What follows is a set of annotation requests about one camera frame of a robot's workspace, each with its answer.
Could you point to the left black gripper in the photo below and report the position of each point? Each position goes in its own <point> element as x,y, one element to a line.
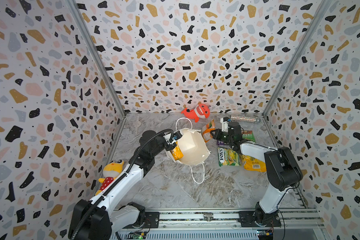
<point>169,148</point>

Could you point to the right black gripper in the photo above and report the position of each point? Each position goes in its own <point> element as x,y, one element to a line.
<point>223,135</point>

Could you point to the orange snack stick packet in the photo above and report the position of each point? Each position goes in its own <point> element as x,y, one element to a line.
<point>206,130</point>

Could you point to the purple snack packet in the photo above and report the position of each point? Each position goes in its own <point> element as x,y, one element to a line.
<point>222,144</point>

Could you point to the white printed paper bag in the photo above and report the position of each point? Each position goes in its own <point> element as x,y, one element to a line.
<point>193,147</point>

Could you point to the green Fox's candy packet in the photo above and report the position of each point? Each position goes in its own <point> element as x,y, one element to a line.
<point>228,157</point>

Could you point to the yellow chips packet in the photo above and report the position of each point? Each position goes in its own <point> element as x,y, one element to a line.
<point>251,164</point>

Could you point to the green snack packet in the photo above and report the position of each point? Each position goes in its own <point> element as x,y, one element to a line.
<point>248,135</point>

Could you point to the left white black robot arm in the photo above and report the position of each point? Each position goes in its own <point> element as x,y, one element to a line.
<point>98,218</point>

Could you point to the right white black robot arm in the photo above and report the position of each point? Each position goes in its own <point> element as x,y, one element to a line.
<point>282,169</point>

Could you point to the yellow snack bar packet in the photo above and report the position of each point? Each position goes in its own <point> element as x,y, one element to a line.
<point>176,152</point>

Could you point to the red shark plush toy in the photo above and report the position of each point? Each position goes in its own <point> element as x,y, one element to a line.
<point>201,111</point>

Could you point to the clear glitter plastic bottle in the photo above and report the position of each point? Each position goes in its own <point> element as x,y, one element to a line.
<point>242,118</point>

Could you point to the yellow plush toy red dress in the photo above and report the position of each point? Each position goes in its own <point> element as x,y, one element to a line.
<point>110,173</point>

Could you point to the green circuit board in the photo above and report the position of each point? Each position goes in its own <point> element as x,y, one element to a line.
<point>136,236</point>

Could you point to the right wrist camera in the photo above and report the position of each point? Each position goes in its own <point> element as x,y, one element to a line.
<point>225,122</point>

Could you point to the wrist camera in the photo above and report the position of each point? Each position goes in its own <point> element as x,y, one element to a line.
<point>172,138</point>
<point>225,122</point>

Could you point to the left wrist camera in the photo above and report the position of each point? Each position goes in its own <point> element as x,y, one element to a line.
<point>172,138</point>

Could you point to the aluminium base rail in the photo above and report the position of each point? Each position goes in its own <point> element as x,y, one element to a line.
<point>228,224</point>

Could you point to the right corner aluminium post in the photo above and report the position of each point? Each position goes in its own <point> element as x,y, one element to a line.
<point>319,14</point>

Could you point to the corner aluminium post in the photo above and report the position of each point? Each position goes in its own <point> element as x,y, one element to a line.
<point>319,14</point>
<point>72,5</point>

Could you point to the left corner aluminium post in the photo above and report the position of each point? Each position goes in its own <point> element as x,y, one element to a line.
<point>72,5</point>

